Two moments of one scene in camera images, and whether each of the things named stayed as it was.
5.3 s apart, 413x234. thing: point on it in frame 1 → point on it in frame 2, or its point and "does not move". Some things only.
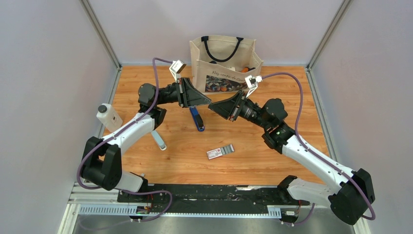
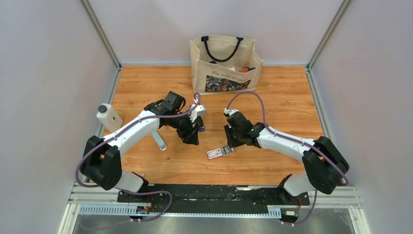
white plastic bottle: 107,115 does not move
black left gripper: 188,95 → 189,134
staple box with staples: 219,152 does not move
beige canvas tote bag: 220,64 does not move
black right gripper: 228,107 → 231,142
